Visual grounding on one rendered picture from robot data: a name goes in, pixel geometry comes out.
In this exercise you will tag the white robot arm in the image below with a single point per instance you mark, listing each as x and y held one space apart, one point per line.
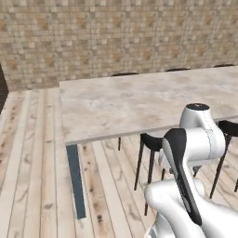
198 136

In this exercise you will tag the marble top dining table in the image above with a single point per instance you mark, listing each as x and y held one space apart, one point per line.
130 99

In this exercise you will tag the black stool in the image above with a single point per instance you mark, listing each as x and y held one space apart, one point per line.
125 74
177 69
227 130
150 148

